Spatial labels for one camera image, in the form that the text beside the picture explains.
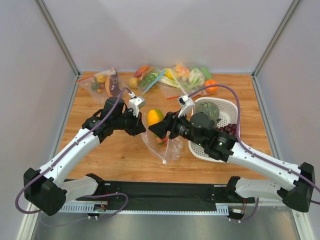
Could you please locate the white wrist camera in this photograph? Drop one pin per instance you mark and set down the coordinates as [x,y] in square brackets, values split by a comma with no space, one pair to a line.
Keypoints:
[186,104]
[136,103]

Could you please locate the white plastic basket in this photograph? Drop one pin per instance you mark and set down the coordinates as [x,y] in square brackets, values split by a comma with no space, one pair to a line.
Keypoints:
[228,114]

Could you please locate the red grapes toy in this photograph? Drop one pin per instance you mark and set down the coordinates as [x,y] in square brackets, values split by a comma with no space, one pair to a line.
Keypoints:
[230,129]

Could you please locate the large zip bag vegetables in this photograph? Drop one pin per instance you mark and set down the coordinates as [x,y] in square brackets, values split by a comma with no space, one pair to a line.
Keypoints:
[181,80]

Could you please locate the polka dot zip bag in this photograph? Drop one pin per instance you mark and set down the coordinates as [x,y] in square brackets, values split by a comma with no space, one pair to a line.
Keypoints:
[169,152]

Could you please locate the yellow pear toy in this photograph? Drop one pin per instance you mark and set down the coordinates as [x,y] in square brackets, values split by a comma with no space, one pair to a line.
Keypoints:
[133,82]

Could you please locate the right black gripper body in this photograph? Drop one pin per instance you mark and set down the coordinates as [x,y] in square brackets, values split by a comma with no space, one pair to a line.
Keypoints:
[169,125]

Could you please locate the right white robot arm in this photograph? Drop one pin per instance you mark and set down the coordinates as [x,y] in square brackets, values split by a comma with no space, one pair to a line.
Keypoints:
[287,182]

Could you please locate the zip bag with meat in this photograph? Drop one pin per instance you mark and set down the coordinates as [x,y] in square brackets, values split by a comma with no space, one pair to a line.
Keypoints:
[95,85]

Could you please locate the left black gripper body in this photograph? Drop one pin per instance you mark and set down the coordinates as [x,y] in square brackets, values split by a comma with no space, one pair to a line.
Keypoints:
[135,124]

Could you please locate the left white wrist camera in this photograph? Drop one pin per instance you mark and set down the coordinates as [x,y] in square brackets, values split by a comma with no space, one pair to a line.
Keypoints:
[136,103]

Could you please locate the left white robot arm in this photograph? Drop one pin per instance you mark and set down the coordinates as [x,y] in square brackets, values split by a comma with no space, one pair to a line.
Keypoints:
[46,187]

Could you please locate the orange fruit toy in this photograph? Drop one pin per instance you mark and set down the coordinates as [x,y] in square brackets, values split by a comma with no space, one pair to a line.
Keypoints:
[212,89]

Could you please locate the yellow green pepper toy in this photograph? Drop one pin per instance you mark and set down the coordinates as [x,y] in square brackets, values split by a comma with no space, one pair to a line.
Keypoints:
[154,116]

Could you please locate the red apple toy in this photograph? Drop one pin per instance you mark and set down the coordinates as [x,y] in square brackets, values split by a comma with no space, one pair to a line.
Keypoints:
[161,142]

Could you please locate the red mango toy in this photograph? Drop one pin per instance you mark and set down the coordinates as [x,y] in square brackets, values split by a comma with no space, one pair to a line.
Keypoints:
[141,71]

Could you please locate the steak toy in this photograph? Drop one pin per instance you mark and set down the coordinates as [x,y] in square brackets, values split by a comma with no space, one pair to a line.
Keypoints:
[112,85]

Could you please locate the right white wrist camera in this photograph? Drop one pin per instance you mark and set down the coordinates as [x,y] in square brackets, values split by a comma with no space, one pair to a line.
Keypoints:
[186,104]

